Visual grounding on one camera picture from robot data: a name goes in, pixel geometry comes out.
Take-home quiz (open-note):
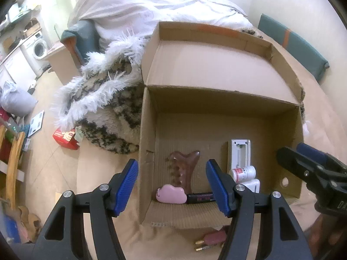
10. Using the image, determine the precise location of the white rectangular device holder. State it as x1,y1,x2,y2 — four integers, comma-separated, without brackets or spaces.
227,139,251,172

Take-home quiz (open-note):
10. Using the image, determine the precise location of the pink plug with gold prongs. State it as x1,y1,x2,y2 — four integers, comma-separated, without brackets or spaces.
195,229,227,252

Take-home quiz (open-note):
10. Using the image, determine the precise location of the white pill bottle red label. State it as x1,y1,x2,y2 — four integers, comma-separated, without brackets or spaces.
229,166,256,184

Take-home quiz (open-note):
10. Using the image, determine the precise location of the black tube with pink print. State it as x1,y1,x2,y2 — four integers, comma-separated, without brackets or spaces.
186,192,215,204

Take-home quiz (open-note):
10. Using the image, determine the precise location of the pink cloud shaped device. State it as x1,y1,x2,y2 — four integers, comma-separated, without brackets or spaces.
156,184,187,204

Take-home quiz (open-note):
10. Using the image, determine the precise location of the pink translucent massage comb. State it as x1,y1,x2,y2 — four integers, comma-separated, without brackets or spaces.
166,150,201,194

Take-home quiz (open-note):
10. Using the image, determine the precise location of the person's right hand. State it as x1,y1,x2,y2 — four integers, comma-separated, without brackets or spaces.
304,214,346,259

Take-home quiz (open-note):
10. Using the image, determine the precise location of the wooden chair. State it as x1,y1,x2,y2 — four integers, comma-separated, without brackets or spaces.
1,132,25,210

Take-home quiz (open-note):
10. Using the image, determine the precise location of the teal cushion with orange stripe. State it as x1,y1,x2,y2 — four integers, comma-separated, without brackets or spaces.
258,14,330,82

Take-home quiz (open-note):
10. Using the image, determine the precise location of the red snack package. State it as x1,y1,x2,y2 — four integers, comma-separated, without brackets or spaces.
52,128,79,150

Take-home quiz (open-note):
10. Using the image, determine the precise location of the open cardboard box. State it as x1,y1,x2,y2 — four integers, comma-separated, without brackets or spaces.
138,22,305,229

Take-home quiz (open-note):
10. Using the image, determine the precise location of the bathroom scale on floor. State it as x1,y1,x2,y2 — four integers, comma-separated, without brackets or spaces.
28,110,45,138

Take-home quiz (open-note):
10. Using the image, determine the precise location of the grey stuffed bag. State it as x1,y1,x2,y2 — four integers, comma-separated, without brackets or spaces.
1,81,38,117

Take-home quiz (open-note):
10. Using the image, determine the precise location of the black and white furry blanket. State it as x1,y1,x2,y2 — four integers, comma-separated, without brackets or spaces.
52,34,149,154

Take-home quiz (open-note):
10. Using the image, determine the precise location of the white washing machine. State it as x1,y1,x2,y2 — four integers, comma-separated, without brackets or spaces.
20,30,49,77

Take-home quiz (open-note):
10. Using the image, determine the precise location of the white duvet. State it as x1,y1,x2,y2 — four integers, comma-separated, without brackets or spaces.
68,0,257,50

